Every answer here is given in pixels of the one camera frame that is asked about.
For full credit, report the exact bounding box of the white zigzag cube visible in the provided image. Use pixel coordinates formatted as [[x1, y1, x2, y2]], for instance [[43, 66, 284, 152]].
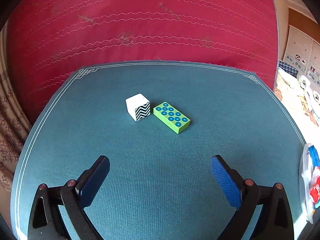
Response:
[[125, 94, 151, 121]]

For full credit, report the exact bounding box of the clear plastic bowl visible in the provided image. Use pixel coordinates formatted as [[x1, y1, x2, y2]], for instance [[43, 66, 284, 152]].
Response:
[[299, 143, 319, 224]]

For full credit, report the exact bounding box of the green dotted block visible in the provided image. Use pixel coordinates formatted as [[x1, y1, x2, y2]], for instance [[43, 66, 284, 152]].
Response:
[[153, 102, 191, 134]]

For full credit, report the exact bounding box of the teal table mat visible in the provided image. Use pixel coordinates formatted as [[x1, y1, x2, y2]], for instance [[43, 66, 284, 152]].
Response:
[[11, 61, 305, 239]]

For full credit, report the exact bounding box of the red white snack packet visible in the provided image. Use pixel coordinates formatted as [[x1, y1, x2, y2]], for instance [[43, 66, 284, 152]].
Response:
[[309, 166, 319, 205]]

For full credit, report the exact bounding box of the floral bed sheet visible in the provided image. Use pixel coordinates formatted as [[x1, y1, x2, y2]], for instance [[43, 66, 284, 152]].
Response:
[[274, 68, 319, 149]]

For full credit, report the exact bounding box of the beige patterned curtain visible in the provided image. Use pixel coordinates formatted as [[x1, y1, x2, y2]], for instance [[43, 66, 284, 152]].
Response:
[[0, 25, 31, 227]]

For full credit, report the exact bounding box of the white wardrobe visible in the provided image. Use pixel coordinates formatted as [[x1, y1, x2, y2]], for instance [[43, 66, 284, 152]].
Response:
[[283, 26, 320, 93]]

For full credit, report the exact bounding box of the checkered blue cloth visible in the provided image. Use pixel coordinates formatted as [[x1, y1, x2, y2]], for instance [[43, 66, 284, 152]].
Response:
[[279, 60, 298, 78]]

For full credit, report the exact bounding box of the blue snack packet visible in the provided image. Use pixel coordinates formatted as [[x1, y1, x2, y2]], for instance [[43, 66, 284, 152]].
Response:
[[308, 145, 320, 168]]

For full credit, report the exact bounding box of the red quilted mattress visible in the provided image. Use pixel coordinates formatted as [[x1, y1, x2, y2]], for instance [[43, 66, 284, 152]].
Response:
[[7, 0, 278, 122]]

